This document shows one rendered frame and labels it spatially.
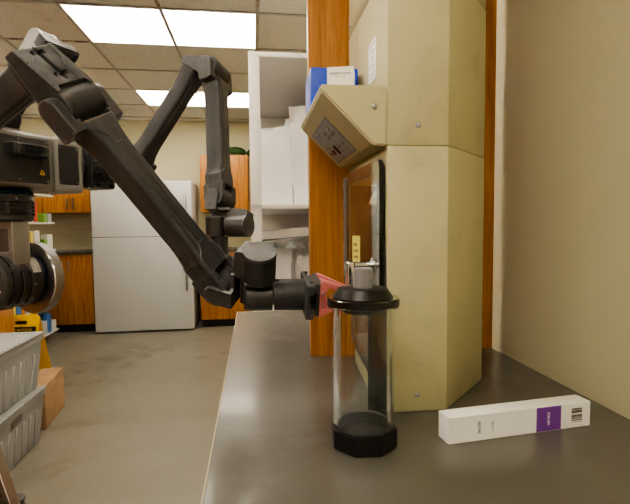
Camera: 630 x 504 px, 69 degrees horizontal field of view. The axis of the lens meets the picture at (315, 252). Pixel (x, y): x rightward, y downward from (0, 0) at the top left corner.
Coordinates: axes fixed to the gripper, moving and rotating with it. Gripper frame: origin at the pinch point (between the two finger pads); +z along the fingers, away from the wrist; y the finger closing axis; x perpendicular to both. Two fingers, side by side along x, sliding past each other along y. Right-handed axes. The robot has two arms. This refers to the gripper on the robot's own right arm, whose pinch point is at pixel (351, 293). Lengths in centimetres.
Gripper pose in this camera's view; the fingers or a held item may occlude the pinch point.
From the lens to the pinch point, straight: 86.4
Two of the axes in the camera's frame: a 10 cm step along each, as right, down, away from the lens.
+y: -1.4, -2.0, 9.7
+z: 9.9, 0.0, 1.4
